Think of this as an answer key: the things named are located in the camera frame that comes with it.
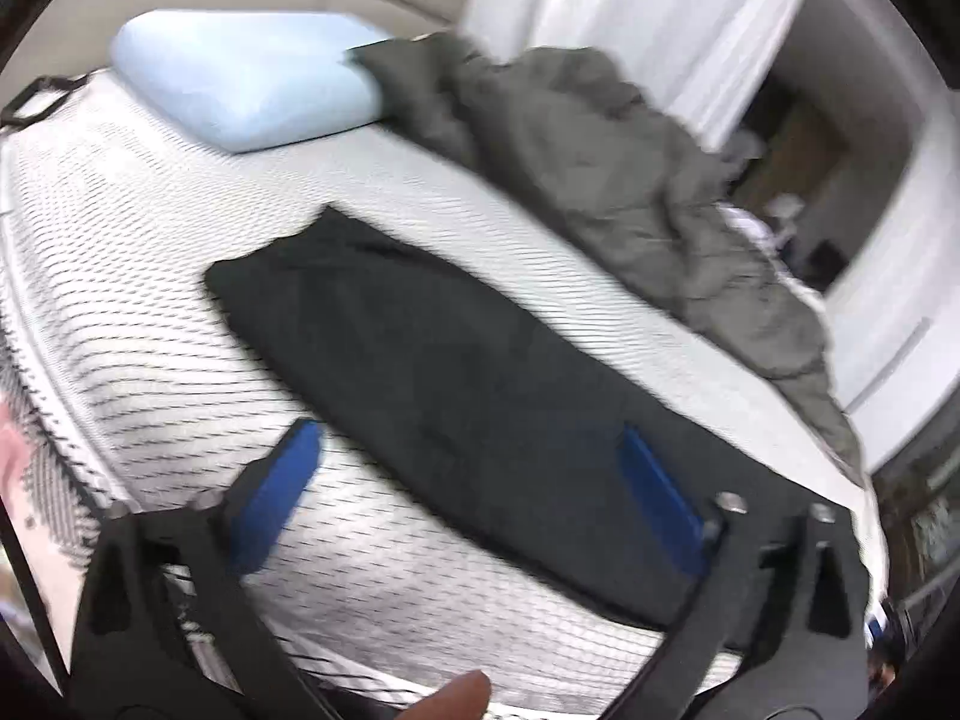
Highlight grey duvet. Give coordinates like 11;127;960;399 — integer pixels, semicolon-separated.
346;31;867;485

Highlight black pants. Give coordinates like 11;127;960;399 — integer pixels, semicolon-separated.
204;204;854;650

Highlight dark box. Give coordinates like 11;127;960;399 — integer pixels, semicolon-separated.
795;240;848;290

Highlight white curtain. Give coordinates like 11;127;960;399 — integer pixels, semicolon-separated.
461;0;815;158

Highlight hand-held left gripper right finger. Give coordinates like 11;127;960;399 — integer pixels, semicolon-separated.
600;424;875;720

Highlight white bed sheet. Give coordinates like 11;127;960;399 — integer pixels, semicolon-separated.
716;199;788;256

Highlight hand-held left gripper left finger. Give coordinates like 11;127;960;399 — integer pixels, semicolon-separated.
71;418;338;720

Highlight white chair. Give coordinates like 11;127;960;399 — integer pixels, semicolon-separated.
765;193;807;248

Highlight black mattress strap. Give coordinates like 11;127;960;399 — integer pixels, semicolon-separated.
0;73;102;132

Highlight white mesh mattress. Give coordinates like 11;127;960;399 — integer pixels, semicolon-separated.
0;67;890;720

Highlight light blue pillow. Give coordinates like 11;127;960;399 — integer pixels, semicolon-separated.
111;9;383;155

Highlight person's left hand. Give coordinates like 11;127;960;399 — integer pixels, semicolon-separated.
409;671;492;720

